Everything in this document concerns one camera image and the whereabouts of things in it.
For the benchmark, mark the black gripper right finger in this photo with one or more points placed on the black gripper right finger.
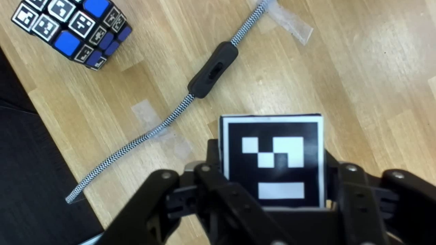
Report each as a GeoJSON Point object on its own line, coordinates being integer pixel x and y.
{"type": "Point", "coordinates": [390, 208]}

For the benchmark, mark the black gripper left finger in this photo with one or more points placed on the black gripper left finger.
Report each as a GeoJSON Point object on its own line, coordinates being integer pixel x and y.
{"type": "Point", "coordinates": [182, 208]}

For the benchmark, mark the black and white marker cube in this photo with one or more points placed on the black and white marker cube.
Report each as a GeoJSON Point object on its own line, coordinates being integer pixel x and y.
{"type": "Point", "coordinates": [273, 158]}

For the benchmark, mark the blue marker puzzle cube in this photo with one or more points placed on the blue marker puzzle cube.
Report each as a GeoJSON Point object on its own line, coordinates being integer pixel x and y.
{"type": "Point", "coordinates": [69, 41]}

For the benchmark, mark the clear tape strip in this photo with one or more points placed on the clear tape strip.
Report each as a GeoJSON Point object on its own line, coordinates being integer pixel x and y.
{"type": "Point", "coordinates": [145, 113]}
{"type": "Point", "coordinates": [179, 144]}
{"type": "Point", "coordinates": [291, 20]}

